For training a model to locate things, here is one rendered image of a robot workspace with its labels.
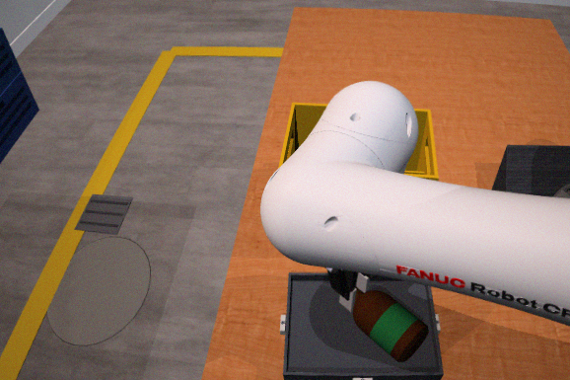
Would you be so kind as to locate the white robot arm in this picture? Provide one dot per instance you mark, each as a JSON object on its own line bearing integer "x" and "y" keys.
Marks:
{"x": 342, "y": 201}

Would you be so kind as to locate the brown bottle with green label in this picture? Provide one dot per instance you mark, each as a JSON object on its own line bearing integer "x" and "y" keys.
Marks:
{"x": 390, "y": 325}

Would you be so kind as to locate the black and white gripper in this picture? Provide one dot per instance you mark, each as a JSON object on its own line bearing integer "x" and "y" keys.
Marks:
{"x": 340, "y": 284}

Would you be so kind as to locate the yellow crate with dividers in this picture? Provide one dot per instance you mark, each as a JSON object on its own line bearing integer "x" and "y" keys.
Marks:
{"x": 304, "y": 117}

